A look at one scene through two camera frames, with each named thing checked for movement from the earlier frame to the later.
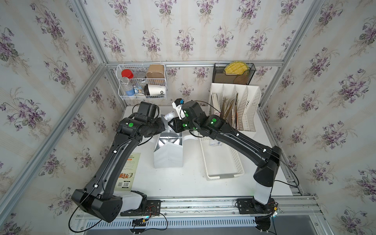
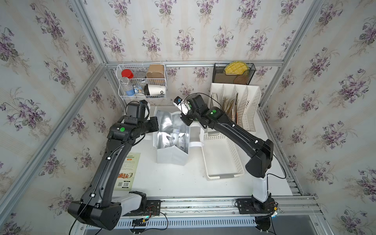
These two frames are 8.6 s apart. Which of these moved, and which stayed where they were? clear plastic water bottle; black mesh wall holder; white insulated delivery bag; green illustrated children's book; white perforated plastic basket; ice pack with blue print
Moved: ice pack with blue print; white insulated delivery bag
Stayed: green illustrated children's book; black mesh wall holder; clear plastic water bottle; white perforated plastic basket
